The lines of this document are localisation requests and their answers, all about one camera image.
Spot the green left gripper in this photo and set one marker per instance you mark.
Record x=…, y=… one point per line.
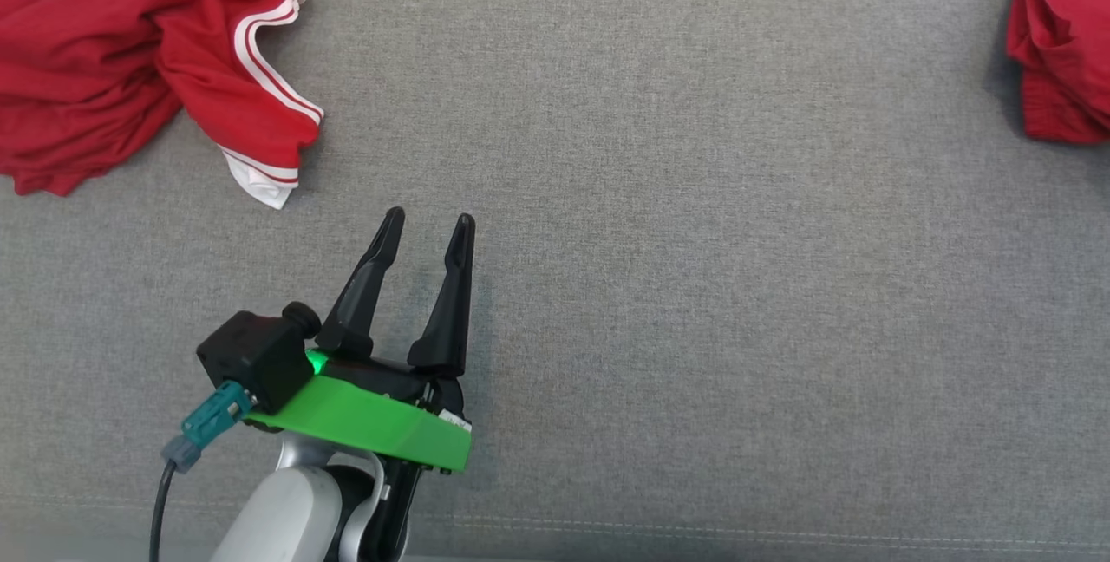
x=373, y=423

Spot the red white basketball jersey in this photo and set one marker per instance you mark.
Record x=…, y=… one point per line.
x=87, y=68

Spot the red white sports shorts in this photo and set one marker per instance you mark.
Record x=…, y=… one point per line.
x=1062, y=42

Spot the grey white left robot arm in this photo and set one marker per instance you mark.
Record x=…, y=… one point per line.
x=277, y=519

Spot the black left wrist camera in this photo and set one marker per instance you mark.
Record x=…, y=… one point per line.
x=251, y=358

